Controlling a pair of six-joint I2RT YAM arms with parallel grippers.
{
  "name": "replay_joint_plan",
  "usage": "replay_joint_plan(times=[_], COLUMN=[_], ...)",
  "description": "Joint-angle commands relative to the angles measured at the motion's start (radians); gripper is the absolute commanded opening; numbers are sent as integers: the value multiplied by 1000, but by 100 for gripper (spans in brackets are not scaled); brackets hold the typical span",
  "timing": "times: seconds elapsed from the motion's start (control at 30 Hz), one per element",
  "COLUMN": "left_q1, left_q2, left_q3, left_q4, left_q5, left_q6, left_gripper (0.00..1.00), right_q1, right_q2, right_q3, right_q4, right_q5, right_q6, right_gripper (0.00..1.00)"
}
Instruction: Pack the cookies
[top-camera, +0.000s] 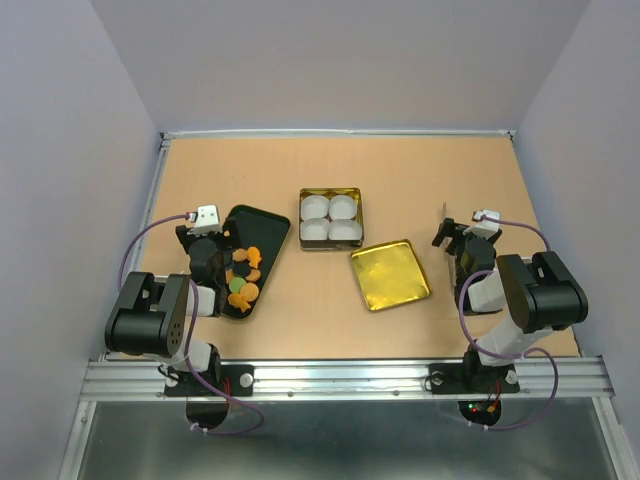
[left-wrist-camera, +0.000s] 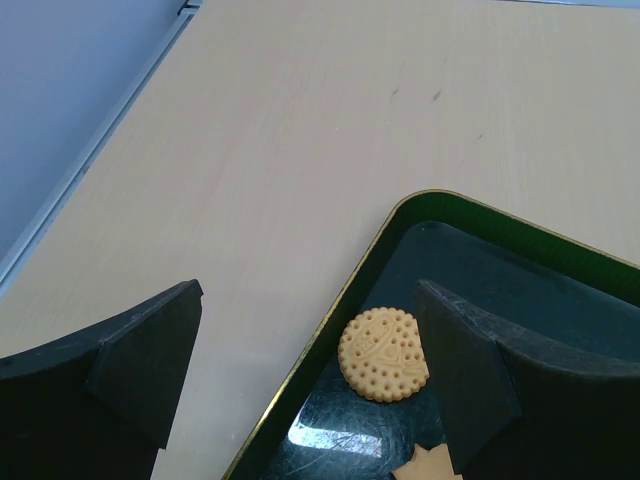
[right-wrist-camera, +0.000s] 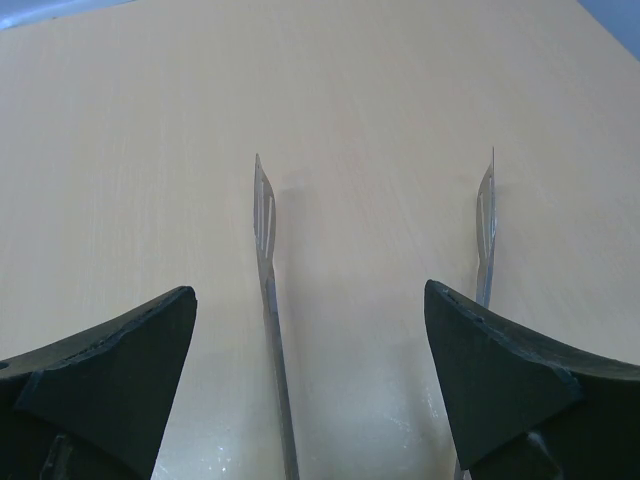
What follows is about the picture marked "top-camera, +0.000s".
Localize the white paper cup back right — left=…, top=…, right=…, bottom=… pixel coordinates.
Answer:
left=328, top=195, right=358, bottom=221

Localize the orange round cookie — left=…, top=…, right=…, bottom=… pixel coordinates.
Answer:
left=245, top=269, right=261, bottom=282

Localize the black sandwich cookie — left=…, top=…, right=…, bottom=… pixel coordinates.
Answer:
left=233, top=263, right=252, bottom=278

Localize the orange fish cookie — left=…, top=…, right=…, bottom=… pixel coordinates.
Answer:
left=247, top=246, right=262, bottom=269

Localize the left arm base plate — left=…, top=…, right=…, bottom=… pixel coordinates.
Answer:
left=158, top=363, right=255, bottom=398

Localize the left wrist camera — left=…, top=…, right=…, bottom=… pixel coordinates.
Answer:
left=190, top=204, right=222, bottom=236

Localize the white paper cup back left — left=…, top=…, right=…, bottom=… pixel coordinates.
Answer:
left=300, top=195, right=330, bottom=221

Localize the green round cookie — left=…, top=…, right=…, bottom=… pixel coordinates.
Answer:
left=228, top=277, right=246, bottom=293

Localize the white paper cup front left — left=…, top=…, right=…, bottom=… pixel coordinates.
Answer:
left=300, top=218, right=330, bottom=242

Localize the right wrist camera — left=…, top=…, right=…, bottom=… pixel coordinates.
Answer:
left=470, top=209, right=501, bottom=239

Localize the round tan biscuit cookie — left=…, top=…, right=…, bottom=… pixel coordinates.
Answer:
left=232, top=248, right=248, bottom=262

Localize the black cookie tray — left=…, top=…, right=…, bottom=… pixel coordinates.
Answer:
left=222, top=205, right=290, bottom=320

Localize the gold square tin box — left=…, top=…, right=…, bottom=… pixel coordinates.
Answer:
left=298, top=187, right=364, bottom=251

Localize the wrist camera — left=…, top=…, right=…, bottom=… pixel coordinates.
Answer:
left=190, top=204, right=222, bottom=236
left=470, top=209, right=501, bottom=239

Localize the white paper cup front right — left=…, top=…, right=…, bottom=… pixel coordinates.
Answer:
left=328, top=219, right=363, bottom=241

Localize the aluminium front rail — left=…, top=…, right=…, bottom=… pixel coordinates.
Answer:
left=80, top=357, right=615, bottom=403

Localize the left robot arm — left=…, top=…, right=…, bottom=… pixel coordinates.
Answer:
left=105, top=218, right=240, bottom=394

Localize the gold tin lid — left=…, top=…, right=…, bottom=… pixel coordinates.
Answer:
left=350, top=239, right=432, bottom=312

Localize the white paper cup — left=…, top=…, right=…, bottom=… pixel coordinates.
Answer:
left=328, top=219, right=363, bottom=241
left=300, top=218, right=330, bottom=242
left=300, top=195, right=330, bottom=221
left=328, top=195, right=358, bottom=221

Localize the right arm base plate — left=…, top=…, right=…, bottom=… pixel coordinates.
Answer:
left=428, top=363, right=520, bottom=395

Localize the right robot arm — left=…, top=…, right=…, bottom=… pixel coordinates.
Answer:
left=425, top=210, right=588, bottom=394

